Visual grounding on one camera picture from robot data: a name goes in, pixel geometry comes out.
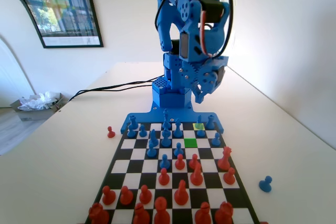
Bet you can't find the red chess bishop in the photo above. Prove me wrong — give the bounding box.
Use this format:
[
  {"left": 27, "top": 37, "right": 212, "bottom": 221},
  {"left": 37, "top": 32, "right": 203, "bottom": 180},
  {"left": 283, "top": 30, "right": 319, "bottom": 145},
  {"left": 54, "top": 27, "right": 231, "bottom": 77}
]
[
  {"left": 132, "top": 202, "right": 151, "bottom": 224},
  {"left": 194, "top": 202, "right": 213, "bottom": 224}
]

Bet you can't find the black white chessboard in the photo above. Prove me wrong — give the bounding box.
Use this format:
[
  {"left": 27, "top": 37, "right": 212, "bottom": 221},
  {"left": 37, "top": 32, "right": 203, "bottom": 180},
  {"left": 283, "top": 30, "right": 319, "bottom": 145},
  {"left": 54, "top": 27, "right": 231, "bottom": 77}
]
[{"left": 83, "top": 122, "right": 261, "bottom": 224}]

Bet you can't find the black framed poster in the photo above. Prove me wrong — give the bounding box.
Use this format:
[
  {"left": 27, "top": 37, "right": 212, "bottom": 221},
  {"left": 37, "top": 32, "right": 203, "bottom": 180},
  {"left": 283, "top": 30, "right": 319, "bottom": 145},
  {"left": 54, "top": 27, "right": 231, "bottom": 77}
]
[{"left": 0, "top": 0, "right": 104, "bottom": 49}]

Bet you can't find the clear plastic wrap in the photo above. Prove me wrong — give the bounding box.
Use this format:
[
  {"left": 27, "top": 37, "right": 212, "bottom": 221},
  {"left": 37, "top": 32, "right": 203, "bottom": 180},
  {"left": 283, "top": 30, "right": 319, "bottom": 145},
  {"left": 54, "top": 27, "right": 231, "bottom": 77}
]
[{"left": 17, "top": 91, "right": 59, "bottom": 111}]

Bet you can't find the cardboard box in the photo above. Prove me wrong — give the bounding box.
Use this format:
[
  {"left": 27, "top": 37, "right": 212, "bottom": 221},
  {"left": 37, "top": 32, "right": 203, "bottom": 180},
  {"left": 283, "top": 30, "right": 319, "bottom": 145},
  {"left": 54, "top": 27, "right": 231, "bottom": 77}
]
[{"left": 10, "top": 92, "right": 69, "bottom": 122}]

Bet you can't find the white wall socket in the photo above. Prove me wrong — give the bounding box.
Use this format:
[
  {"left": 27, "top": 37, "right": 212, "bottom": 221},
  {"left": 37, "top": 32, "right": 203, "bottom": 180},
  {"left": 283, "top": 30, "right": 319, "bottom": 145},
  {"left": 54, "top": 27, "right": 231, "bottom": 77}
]
[{"left": 227, "top": 31, "right": 237, "bottom": 49}]

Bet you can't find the red white servo wire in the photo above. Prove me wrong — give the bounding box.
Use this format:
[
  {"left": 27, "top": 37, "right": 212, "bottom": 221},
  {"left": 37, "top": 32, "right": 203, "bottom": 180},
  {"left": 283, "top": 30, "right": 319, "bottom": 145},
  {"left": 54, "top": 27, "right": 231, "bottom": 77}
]
[{"left": 198, "top": 10, "right": 218, "bottom": 58}]

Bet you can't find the black power cable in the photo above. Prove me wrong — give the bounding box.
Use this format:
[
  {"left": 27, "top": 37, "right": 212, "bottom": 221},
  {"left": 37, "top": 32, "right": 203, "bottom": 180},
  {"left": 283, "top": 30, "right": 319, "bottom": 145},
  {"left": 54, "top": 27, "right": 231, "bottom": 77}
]
[
  {"left": 75, "top": 82, "right": 154, "bottom": 96},
  {"left": 68, "top": 77, "right": 161, "bottom": 101}
]

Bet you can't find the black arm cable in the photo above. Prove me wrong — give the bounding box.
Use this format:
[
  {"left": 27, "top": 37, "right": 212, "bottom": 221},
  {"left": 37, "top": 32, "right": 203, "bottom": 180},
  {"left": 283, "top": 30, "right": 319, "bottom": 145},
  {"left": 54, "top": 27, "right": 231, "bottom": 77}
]
[{"left": 154, "top": 0, "right": 234, "bottom": 59}]

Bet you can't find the blue base plate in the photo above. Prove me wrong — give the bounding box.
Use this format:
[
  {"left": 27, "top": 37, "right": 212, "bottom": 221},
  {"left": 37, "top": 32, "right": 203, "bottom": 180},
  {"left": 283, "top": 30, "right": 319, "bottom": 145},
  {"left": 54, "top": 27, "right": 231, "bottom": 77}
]
[{"left": 120, "top": 107, "right": 225, "bottom": 135}]

